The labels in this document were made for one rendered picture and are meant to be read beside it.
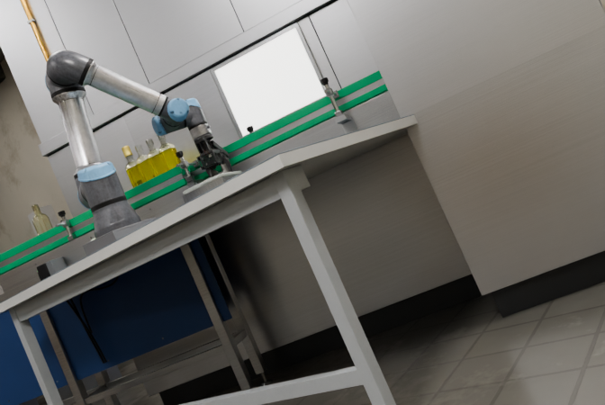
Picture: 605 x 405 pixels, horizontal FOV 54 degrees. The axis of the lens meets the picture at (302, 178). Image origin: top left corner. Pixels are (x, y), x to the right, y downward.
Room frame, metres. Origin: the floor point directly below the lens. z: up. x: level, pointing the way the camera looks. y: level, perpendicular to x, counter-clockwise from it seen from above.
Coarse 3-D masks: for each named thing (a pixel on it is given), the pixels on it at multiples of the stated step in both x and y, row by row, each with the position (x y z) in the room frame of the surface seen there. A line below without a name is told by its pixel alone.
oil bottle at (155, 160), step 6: (150, 150) 2.51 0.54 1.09; (156, 150) 2.50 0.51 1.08; (150, 156) 2.50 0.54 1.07; (156, 156) 2.49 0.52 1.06; (150, 162) 2.50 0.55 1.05; (156, 162) 2.49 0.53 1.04; (162, 162) 2.49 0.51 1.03; (156, 168) 2.50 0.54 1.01; (162, 168) 2.49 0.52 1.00; (156, 174) 2.50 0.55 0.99
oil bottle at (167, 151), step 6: (168, 144) 2.49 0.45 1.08; (162, 150) 2.48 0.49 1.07; (168, 150) 2.48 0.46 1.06; (174, 150) 2.50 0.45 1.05; (162, 156) 2.49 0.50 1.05; (168, 156) 2.48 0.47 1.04; (174, 156) 2.48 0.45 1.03; (168, 162) 2.48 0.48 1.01; (174, 162) 2.48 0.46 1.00; (168, 168) 2.49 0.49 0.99
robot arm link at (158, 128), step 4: (156, 116) 2.16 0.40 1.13; (152, 120) 2.16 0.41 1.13; (156, 120) 2.15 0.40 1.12; (160, 120) 2.15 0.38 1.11; (152, 124) 2.18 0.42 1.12; (156, 124) 2.15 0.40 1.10; (160, 124) 2.15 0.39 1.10; (164, 124) 2.14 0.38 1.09; (180, 124) 2.19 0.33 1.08; (184, 124) 2.20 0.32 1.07; (156, 128) 2.16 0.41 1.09; (160, 128) 2.15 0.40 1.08; (164, 128) 2.16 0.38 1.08; (168, 128) 2.15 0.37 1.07; (172, 128) 2.15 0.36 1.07; (176, 128) 2.17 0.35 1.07; (180, 128) 2.20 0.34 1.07; (156, 132) 2.18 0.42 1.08; (160, 132) 2.16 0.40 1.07; (164, 132) 2.17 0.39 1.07; (168, 132) 2.19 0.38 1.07
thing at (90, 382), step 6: (114, 366) 4.52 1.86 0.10; (108, 372) 4.46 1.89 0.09; (114, 372) 4.50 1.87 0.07; (120, 372) 4.54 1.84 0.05; (84, 378) 4.29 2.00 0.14; (90, 378) 4.33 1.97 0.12; (114, 378) 4.49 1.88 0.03; (84, 384) 4.28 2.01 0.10; (90, 384) 4.32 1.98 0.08; (96, 384) 4.35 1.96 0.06; (60, 390) 4.13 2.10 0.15; (66, 390) 4.16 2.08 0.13; (60, 396) 4.11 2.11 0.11; (66, 396) 4.14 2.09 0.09; (72, 396) 4.18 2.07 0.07; (24, 402) 5.07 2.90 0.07; (30, 402) 5.11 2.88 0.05; (36, 402) 5.15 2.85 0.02
